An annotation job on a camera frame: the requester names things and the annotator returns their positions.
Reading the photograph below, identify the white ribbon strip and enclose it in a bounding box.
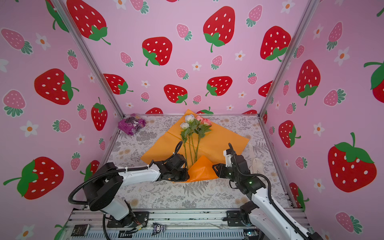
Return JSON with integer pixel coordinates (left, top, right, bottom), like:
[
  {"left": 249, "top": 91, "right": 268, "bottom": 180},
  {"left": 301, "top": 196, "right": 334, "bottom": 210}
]
[{"left": 251, "top": 158, "right": 265, "bottom": 175}]

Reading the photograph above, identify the orange wrapping paper sheet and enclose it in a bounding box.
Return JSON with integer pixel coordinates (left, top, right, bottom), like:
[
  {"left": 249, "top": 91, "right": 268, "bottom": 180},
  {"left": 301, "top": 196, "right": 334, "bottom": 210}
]
[{"left": 141, "top": 110, "right": 249, "bottom": 182}]

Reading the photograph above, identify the fake cream rose stem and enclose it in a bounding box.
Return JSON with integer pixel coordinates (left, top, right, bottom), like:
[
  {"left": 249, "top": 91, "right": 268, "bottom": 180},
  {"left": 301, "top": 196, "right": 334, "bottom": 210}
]
[{"left": 180, "top": 122, "right": 190, "bottom": 161}]

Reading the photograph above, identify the fake pale rose stem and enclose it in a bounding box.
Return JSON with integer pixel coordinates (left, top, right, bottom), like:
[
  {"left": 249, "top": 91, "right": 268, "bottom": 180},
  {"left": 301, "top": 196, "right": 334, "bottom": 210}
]
[{"left": 192, "top": 116, "right": 206, "bottom": 163}]

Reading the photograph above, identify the fake pink rose stem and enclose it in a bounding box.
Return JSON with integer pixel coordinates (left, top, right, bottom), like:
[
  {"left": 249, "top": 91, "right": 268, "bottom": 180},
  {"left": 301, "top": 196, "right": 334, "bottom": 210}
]
[{"left": 195, "top": 116, "right": 212, "bottom": 162}]

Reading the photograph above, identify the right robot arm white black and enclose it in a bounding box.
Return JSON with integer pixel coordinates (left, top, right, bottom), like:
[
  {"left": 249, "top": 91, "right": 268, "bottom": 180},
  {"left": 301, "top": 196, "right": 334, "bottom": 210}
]
[{"left": 213, "top": 144, "right": 322, "bottom": 240}]

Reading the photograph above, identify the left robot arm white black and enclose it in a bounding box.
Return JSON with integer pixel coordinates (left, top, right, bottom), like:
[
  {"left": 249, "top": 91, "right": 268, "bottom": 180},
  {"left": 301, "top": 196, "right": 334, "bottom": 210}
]
[{"left": 68, "top": 141, "right": 189, "bottom": 221}]

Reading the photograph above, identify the small purple figure charm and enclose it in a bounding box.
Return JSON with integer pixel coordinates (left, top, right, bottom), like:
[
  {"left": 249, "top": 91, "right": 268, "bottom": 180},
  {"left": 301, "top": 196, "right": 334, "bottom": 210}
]
[{"left": 152, "top": 223, "right": 166, "bottom": 236}]

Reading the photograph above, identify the purple plastic snack bag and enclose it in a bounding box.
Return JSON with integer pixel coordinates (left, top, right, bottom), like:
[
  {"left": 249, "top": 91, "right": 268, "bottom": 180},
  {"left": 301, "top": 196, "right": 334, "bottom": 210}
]
[{"left": 118, "top": 117, "right": 146, "bottom": 136}]

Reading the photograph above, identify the left black label plate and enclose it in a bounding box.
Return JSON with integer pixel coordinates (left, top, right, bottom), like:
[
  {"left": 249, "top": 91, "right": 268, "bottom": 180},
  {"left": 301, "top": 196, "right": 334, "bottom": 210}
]
[{"left": 71, "top": 225, "right": 90, "bottom": 237}]

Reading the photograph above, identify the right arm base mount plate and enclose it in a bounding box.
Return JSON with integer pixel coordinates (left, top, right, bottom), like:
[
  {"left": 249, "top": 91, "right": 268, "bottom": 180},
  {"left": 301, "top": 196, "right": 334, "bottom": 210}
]
[{"left": 223, "top": 210, "right": 253, "bottom": 227}]

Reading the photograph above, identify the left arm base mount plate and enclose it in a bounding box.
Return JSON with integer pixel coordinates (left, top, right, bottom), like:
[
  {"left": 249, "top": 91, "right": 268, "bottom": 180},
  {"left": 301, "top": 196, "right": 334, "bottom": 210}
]
[{"left": 107, "top": 211, "right": 150, "bottom": 228}]

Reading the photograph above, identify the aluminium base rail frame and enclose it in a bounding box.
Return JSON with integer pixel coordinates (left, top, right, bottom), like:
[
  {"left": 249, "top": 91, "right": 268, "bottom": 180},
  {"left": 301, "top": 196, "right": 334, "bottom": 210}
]
[{"left": 56, "top": 207, "right": 316, "bottom": 240}]

